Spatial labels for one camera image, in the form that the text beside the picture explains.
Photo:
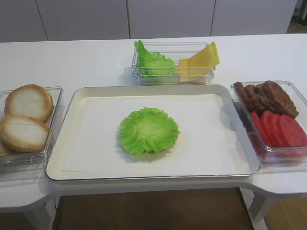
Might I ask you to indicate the leftmost brown meat patty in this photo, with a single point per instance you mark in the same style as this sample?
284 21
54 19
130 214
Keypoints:
243 96

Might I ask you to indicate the clear lettuce and cheese container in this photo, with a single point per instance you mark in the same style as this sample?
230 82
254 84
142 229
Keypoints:
174 51

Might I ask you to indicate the front brown meat patty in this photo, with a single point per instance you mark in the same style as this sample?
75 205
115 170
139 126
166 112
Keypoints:
280 99

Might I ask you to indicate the middle bun half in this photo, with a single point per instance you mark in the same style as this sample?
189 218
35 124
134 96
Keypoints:
23 134

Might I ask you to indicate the bottom bun half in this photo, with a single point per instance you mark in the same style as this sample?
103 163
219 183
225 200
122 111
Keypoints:
5 150

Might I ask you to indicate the clear patty and tomato container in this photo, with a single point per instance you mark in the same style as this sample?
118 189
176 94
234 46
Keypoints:
265 153

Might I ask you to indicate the green lettuce leaf in container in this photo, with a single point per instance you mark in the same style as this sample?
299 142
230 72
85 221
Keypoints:
153 63

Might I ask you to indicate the clear plastic bun container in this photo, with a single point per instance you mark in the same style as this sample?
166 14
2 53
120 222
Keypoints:
34 160

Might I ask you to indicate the tall yellow cheese slice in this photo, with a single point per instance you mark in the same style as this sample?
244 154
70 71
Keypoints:
204 61

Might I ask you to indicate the short yellow cheese slice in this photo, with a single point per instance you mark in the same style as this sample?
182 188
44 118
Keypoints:
182 70

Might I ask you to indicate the red tomato slice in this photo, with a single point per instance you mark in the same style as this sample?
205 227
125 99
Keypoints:
256 119
265 125
274 131
291 132

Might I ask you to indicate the silver metal baking tray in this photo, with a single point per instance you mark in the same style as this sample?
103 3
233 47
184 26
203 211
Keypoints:
212 142

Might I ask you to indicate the green lettuce leaf on tray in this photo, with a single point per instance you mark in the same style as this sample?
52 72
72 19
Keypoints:
148 130

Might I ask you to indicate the top bun half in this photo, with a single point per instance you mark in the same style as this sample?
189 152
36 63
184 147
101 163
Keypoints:
30 100

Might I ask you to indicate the bun half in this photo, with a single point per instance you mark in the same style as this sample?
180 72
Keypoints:
5 150
23 134
30 100

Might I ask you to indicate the brown meat patty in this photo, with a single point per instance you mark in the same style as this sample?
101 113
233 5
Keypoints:
251 92
243 96
263 99
280 99

